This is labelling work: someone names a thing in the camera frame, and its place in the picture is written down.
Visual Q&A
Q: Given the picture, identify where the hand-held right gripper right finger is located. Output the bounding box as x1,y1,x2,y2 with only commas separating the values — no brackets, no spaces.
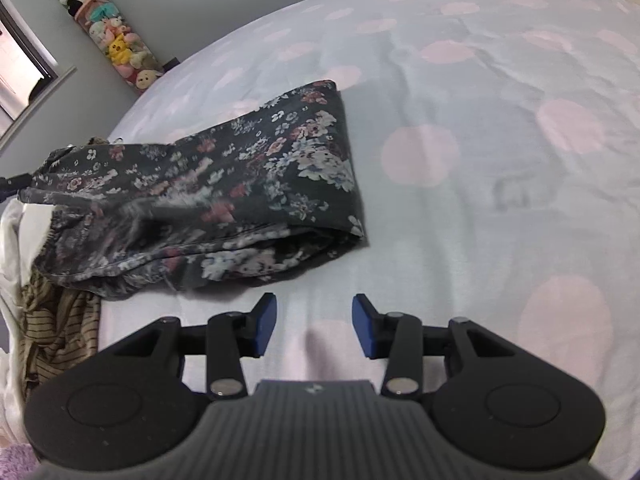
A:
351,294,521,401

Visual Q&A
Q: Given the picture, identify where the window with sill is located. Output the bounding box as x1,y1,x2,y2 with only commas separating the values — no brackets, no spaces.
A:
0,0,77,152

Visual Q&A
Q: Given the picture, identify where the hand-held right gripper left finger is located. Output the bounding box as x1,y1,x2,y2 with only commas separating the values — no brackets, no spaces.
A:
112,292,278,401

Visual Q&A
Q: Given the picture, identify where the pink dotted bed sheet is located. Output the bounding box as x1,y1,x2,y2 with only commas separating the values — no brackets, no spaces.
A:
0,0,640,480

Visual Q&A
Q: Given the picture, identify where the dark floral garment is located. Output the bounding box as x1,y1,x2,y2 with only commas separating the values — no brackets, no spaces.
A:
17,79,372,302

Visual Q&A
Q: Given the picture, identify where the clear tube of plush toys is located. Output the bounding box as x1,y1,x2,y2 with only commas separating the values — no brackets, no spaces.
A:
56,0,167,97

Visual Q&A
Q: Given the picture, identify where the olive striped knit garment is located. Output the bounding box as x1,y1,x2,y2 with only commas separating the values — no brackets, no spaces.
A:
19,269,104,393

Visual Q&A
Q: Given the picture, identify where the person's purple fuzzy clothing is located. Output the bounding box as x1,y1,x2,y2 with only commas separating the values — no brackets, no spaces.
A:
0,441,40,480

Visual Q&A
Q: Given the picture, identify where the white fleece garment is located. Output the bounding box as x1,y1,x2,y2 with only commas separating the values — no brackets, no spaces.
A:
0,199,57,443

